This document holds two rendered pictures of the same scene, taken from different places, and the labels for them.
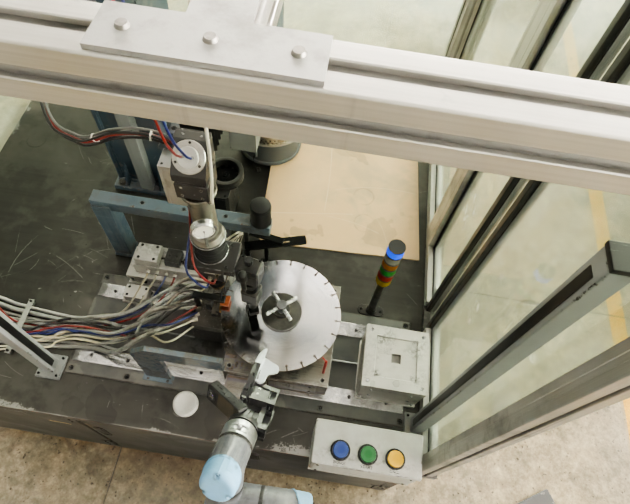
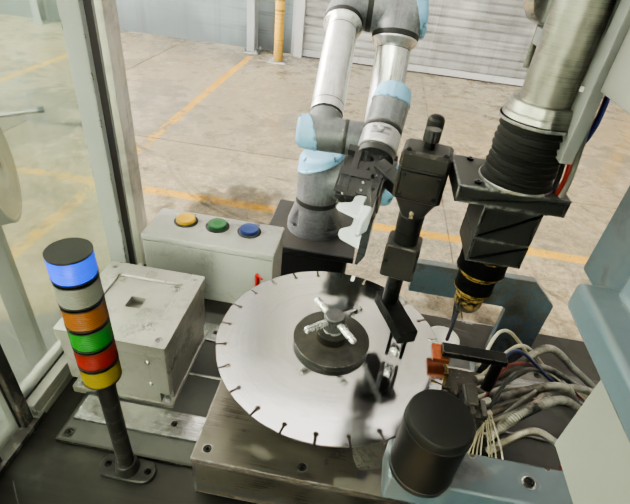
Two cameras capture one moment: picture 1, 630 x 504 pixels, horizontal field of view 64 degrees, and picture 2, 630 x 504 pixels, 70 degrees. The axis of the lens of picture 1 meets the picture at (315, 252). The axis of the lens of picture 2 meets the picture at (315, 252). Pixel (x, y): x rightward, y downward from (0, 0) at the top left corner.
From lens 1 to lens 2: 129 cm
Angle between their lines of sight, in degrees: 84
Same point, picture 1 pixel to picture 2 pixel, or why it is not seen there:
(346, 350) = (202, 394)
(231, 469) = (383, 87)
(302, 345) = (293, 295)
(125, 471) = not seen: hidden behind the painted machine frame
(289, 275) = (317, 408)
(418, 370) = (107, 285)
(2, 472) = not seen: hidden behind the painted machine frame
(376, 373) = (176, 288)
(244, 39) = not seen: outside the picture
